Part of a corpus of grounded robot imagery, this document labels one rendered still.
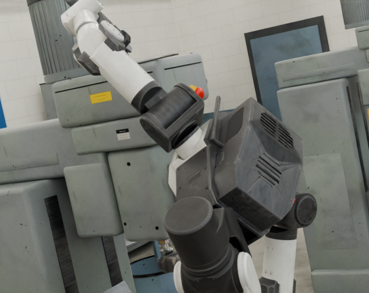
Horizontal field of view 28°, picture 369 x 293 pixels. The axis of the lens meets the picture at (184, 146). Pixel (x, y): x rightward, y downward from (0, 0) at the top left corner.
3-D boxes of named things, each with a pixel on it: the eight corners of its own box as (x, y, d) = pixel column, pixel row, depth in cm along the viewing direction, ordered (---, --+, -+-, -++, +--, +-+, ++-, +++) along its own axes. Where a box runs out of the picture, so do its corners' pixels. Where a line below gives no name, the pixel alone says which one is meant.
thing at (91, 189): (159, 217, 264) (144, 147, 262) (117, 237, 245) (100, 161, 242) (119, 220, 275) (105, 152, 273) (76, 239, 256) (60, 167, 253)
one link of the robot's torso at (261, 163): (323, 238, 175) (320, 142, 202) (221, 160, 163) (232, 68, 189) (237, 288, 192) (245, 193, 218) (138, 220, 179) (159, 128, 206)
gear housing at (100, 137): (194, 131, 248) (188, 103, 247) (152, 146, 229) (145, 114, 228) (119, 142, 268) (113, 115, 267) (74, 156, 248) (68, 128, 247)
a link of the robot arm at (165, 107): (163, 68, 191) (200, 104, 189) (160, 82, 199) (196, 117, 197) (131, 97, 187) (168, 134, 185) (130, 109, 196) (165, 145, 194)
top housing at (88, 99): (213, 98, 242) (203, 50, 241) (167, 111, 221) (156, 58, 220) (106, 117, 270) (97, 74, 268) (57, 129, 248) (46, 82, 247)
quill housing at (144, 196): (201, 224, 252) (183, 134, 249) (167, 242, 235) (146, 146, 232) (158, 227, 263) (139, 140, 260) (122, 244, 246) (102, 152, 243)
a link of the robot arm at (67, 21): (95, 10, 223) (100, 23, 212) (73, 29, 224) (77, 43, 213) (81, -5, 220) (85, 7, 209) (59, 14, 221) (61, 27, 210)
